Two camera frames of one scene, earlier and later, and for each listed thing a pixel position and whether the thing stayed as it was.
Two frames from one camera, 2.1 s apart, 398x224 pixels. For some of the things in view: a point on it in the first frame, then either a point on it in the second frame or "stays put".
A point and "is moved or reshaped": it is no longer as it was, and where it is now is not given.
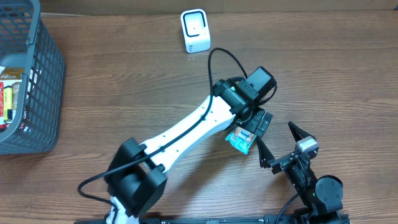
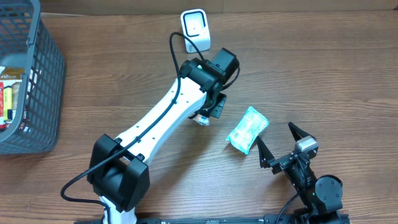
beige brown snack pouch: [12, 73] stays put
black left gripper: [259, 123] -> [218, 106]
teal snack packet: [241, 139] stays put
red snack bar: [2, 124] stays put
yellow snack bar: [7, 99] stays put
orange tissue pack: [242, 132] is moved or reshaped
